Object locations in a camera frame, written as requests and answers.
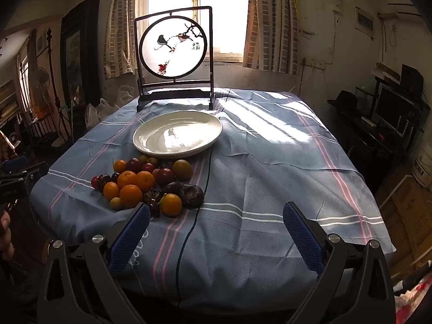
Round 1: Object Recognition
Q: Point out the white plastic bucket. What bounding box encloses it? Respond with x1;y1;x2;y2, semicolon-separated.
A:
411;142;432;188

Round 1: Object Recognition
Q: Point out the computer monitor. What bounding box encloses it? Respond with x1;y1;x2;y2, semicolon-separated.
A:
371;80;417;136

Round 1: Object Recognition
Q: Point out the round bird screen ornament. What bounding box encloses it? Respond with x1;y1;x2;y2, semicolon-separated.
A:
134;6;215;112

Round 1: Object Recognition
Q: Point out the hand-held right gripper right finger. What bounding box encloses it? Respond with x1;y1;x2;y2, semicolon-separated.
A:
283;202;395;324

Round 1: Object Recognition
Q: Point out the black desk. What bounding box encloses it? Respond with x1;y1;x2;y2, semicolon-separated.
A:
332;104;426;190

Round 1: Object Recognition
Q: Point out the white wall vent panel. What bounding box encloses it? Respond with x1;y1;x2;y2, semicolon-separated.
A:
355;7;376;39

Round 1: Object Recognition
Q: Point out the black speaker box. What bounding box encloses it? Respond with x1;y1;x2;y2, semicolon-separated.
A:
400;64;424;93

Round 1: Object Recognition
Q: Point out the thin black cable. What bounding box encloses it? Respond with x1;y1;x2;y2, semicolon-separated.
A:
175;99;217;308

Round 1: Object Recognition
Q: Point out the black coat stand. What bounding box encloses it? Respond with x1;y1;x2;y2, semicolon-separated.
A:
45;28;73;144

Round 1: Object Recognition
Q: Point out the white air conditioner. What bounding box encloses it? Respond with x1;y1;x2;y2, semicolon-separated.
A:
378;2;426;19

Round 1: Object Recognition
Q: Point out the dark framed picture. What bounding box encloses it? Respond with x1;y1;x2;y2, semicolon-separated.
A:
60;0;101;115

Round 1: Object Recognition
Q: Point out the black hat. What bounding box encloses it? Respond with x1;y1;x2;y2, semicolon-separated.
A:
327;90;361;111

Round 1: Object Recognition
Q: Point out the large orange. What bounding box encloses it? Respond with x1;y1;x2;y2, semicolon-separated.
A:
119;184;144;209

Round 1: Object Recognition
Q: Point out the white round plate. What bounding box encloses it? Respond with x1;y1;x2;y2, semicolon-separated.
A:
133;110;223;159

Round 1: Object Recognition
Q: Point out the wooden bookshelf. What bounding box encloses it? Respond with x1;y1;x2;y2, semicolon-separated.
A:
0;81;22;129

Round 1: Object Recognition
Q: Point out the blue striped tablecloth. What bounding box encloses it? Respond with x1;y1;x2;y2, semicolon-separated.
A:
29;88;397;311

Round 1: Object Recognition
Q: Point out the red white patterned cloth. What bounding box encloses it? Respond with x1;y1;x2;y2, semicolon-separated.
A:
393;273;432;324

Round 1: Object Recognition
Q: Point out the person's left hand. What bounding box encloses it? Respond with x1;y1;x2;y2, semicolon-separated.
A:
0;210;15;261

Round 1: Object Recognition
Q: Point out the white plastic bag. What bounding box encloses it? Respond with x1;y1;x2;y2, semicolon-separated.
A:
85;98;110;129
116;84;137;106

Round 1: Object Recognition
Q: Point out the checked curtain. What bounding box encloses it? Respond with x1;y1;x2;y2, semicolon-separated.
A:
103;0;149;80
242;0;301;75

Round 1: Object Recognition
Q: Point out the yellow green plum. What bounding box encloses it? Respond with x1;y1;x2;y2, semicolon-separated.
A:
172;160;193;180

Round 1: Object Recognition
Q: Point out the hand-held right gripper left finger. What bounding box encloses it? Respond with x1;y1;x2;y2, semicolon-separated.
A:
37;202;151;324

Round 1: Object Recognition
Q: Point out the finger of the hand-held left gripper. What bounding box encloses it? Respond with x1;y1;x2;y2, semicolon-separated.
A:
0;162;49;199
0;157;28;173

